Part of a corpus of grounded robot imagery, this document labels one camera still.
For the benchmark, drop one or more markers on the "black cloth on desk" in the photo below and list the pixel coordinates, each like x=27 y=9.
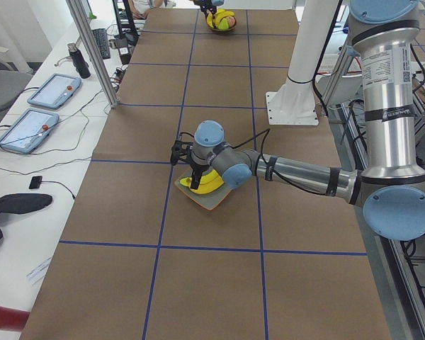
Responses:
x=20 y=204

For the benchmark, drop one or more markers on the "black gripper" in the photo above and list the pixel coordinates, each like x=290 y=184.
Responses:
x=207 y=4
x=197 y=169

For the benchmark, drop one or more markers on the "black keyboard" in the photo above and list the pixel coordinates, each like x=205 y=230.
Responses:
x=101 y=39

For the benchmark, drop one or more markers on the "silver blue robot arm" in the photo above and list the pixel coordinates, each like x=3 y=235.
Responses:
x=390 y=189

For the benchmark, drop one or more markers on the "black water bottle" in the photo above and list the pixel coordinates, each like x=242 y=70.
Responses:
x=78 y=61

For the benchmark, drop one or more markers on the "red cylinder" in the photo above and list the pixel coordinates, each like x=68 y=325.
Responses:
x=13 y=320

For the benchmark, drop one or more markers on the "far blue teach pendant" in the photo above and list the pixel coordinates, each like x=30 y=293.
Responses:
x=55 y=91

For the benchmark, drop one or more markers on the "black box with white label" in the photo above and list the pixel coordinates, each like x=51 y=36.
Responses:
x=124 y=48

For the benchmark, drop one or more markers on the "aluminium frame post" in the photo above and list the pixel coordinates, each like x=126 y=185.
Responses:
x=83 y=27

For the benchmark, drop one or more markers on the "lower pink apple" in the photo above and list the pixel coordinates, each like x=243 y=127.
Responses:
x=227 y=23

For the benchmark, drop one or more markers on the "person in white t-shirt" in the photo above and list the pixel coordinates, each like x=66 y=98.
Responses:
x=141 y=8

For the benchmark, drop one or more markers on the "grey square orange-rimmed plate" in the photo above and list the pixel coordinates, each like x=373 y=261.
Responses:
x=208 y=201

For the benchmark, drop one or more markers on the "brown paper table mat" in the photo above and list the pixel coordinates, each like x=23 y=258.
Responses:
x=139 y=260

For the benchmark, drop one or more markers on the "near blue teach pendant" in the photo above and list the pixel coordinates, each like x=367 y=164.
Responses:
x=29 y=131

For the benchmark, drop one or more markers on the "yellow banana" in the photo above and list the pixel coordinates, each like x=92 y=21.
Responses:
x=211 y=178
x=217 y=17
x=205 y=188

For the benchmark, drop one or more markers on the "woven brown fruit basket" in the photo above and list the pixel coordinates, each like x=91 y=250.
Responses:
x=222 y=25

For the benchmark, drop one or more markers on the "blue teach pendant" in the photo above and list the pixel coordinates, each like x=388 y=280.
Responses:
x=29 y=131
x=55 y=91

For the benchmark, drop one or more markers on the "small black device on desk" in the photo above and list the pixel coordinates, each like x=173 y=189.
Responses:
x=35 y=182

